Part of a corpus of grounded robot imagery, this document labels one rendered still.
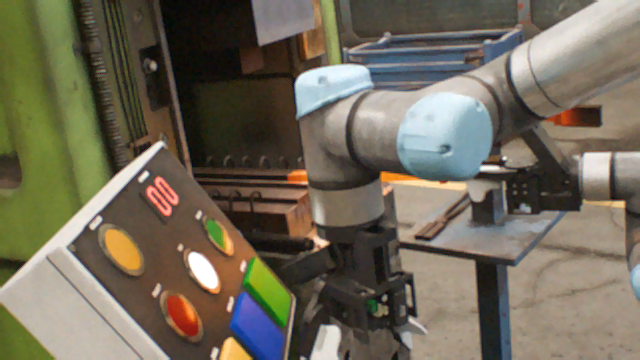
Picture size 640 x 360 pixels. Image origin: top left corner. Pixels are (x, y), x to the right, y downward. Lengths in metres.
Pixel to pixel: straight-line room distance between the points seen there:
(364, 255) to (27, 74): 0.56
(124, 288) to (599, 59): 0.45
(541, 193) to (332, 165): 0.56
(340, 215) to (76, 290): 0.25
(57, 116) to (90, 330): 0.45
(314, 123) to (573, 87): 0.23
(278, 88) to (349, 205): 0.91
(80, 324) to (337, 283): 0.26
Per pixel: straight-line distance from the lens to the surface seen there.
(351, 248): 0.72
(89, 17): 1.04
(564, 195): 1.16
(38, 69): 1.02
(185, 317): 0.69
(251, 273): 0.86
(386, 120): 0.61
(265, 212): 1.24
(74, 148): 1.04
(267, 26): 1.18
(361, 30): 10.42
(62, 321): 0.64
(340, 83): 0.65
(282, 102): 1.58
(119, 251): 0.66
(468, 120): 0.59
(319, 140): 0.67
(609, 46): 0.63
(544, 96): 0.67
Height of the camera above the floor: 1.39
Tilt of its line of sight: 18 degrees down
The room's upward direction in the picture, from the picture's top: 8 degrees counter-clockwise
